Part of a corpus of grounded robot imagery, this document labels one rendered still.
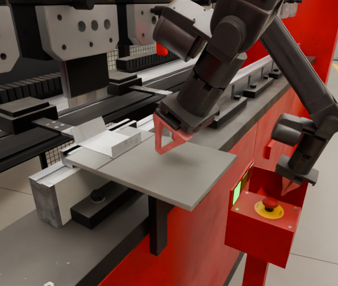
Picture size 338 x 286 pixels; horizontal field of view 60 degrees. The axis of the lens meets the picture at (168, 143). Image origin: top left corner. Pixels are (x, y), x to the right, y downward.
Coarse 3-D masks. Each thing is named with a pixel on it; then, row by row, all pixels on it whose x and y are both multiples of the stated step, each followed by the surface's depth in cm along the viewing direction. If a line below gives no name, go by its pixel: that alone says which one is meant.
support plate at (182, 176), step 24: (144, 144) 59; (192, 144) 59; (96, 168) 50; (120, 168) 50; (144, 168) 50; (168, 168) 50; (192, 168) 50; (216, 168) 50; (144, 192) 45; (168, 192) 44; (192, 192) 44
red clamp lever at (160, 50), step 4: (152, 8) 60; (156, 8) 59; (160, 8) 58; (152, 12) 60; (156, 12) 59; (160, 12) 58; (156, 44) 62; (156, 48) 62; (160, 48) 62; (164, 48) 61; (160, 52) 62; (164, 52) 62
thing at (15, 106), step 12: (0, 108) 68; (12, 108) 67; (24, 108) 68; (36, 108) 70; (48, 108) 72; (0, 120) 67; (12, 120) 65; (24, 120) 67; (36, 120) 69; (48, 120) 69; (12, 132) 66; (60, 132) 63
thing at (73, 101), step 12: (72, 60) 51; (84, 60) 53; (96, 60) 55; (60, 72) 51; (72, 72) 51; (84, 72) 54; (96, 72) 56; (108, 72) 59; (72, 84) 52; (84, 84) 54; (96, 84) 57; (108, 84) 60; (72, 96) 53; (84, 96) 56; (96, 96) 59
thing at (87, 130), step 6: (90, 120) 61; (96, 120) 63; (102, 120) 64; (78, 126) 59; (84, 126) 60; (90, 126) 61; (96, 126) 62; (102, 126) 64; (72, 132) 58; (78, 132) 59; (84, 132) 60; (90, 132) 61; (96, 132) 62; (78, 138) 59; (84, 138) 60
